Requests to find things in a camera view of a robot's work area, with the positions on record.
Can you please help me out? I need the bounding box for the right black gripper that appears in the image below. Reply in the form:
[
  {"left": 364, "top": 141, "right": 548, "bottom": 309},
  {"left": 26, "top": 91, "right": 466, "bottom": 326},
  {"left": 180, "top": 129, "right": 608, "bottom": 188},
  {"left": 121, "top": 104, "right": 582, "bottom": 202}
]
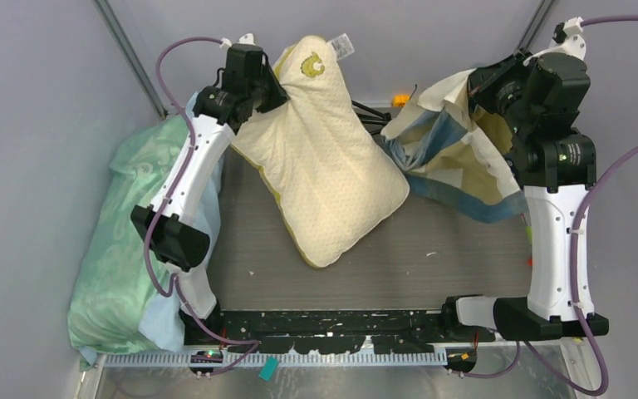
[{"left": 467, "top": 46, "right": 537, "bottom": 135}]

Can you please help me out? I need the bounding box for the blue beige checkered pillow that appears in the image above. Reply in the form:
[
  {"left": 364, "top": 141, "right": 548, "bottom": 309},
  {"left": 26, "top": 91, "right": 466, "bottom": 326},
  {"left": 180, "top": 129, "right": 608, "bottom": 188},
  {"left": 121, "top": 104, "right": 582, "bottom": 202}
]
[{"left": 380, "top": 70, "right": 528, "bottom": 223}]

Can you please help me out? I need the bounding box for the white quilted pillow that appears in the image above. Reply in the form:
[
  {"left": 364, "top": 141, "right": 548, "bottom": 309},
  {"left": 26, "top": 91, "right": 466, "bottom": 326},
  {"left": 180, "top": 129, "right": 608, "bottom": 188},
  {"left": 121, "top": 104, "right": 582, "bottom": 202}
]
[{"left": 233, "top": 35, "right": 410, "bottom": 268}]

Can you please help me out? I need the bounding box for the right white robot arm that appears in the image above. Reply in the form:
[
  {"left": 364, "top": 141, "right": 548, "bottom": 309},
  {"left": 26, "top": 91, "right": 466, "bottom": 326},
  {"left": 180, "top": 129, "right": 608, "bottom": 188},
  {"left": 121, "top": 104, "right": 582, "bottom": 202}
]
[{"left": 440, "top": 51, "right": 610, "bottom": 342}]

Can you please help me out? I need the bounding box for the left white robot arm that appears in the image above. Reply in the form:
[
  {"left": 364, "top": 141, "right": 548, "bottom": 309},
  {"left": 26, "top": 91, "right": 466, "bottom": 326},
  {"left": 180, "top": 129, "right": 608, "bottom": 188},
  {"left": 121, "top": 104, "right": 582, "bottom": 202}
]
[{"left": 130, "top": 42, "right": 288, "bottom": 344}]

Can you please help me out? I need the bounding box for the green patterned pillow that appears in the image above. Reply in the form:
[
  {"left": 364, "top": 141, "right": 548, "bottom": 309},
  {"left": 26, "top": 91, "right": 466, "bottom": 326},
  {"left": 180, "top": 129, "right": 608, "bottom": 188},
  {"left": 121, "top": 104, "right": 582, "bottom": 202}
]
[{"left": 67, "top": 116, "right": 188, "bottom": 360}]

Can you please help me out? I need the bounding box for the light blue pillow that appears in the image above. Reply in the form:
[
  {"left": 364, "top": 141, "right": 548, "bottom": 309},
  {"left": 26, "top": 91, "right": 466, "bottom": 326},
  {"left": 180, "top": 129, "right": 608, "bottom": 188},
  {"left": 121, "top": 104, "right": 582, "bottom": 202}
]
[{"left": 139, "top": 96, "right": 233, "bottom": 352}]

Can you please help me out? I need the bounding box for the black folding tripod stand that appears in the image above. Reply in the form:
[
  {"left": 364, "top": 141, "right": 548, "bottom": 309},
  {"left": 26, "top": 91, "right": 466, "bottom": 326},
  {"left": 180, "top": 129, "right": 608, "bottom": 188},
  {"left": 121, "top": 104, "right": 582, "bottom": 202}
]
[{"left": 351, "top": 101, "right": 392, "bottom": 135}]

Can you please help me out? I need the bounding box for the orange small block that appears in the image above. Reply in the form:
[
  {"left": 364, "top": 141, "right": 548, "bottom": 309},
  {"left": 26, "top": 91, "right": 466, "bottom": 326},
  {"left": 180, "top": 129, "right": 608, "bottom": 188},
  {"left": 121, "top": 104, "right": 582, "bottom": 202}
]
[{"left": 391, "top": 94, "right": 411, "bottom": 108}]

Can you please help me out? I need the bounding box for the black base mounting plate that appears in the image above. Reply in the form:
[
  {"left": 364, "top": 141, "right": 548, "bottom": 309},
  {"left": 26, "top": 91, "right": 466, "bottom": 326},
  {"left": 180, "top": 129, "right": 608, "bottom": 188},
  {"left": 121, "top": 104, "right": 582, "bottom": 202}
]
[{"left": 220, "top": 310, "right": 495, "bottom": 355}]

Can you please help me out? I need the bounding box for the teal tape piece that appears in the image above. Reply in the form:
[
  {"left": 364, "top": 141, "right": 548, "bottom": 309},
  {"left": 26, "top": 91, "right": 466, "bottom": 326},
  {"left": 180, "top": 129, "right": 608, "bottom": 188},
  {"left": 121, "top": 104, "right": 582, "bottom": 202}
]
[{"left": 258, "top": 356, "right": 280, "bottom": 382}]

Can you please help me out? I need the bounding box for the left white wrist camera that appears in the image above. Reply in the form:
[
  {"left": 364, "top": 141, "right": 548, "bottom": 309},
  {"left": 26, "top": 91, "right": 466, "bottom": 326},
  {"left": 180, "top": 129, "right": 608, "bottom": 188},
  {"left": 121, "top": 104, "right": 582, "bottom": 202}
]
[{"left": 219, "top": 32, "right": 255, "bottom": 48}]

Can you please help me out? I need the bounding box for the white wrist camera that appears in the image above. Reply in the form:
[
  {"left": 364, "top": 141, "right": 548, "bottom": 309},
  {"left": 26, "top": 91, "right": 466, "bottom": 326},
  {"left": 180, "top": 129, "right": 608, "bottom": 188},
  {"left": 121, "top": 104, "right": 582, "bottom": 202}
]
[
  {"left": 219, "top": 32, "right": 255, "bottom": 48},
  {"left": 523, "top": 17, "right": 586, "bottom": 67}
]

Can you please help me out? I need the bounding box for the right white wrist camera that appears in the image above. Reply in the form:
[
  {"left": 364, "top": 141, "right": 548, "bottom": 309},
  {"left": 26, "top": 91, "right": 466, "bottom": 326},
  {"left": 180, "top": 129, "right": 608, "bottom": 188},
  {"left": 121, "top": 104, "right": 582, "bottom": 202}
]
[{"left": 523, "top": 17, "right": 586, "bottom": 67}]

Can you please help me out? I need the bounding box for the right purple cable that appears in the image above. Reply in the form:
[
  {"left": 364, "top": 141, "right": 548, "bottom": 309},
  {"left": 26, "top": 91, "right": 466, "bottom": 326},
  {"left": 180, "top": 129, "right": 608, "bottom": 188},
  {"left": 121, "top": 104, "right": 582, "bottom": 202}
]
[{"left": 450, "top": 14, "right": 638, "bottom": 397}]

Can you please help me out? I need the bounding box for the aluminium slotted rail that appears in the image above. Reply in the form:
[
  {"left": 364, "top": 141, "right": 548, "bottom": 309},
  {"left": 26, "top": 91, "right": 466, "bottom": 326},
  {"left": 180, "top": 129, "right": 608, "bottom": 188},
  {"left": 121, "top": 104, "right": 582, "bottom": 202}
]
[{"left": 96, "top": 336, "right": 475, "bottom": 373}]

